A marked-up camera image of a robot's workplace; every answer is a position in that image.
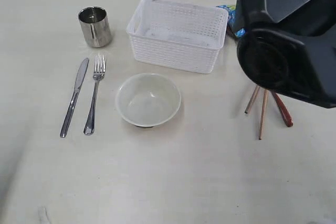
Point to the brown round plate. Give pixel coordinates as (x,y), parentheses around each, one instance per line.
(230,33)

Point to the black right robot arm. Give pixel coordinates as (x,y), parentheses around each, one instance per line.
(285,46)

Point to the blue chips bag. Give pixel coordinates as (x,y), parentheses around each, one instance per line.
(231,9)

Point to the dark red wooden spoon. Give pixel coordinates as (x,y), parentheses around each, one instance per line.
(283,110)

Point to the silver table knife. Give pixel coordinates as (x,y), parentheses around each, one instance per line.
(77,87)

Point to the white perforated plastic basket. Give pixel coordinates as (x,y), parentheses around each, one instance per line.
(177,35)

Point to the silver fork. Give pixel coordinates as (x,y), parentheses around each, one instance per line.
(98,75)

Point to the white ceramic bowl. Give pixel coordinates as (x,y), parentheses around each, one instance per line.
(147,100)

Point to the shiny steel cup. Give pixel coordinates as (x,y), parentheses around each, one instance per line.
(95,26)

